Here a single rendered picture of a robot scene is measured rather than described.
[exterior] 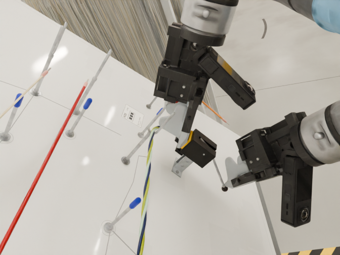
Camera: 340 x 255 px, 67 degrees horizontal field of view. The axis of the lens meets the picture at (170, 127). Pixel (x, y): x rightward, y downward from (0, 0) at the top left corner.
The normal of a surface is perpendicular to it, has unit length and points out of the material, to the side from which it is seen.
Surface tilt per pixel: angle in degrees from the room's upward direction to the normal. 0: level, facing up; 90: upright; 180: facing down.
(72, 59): 54
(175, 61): 79
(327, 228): 0
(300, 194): 72
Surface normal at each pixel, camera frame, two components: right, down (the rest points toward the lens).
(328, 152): -0.46, 0.65
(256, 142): -0.84, 0.07
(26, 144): 0.58, -0.62
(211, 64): -0.20, 0.54
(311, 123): -0.87, -0.37
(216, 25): 0.26, 0.58
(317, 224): -0.33, -0.74
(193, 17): -0.62, 0.33
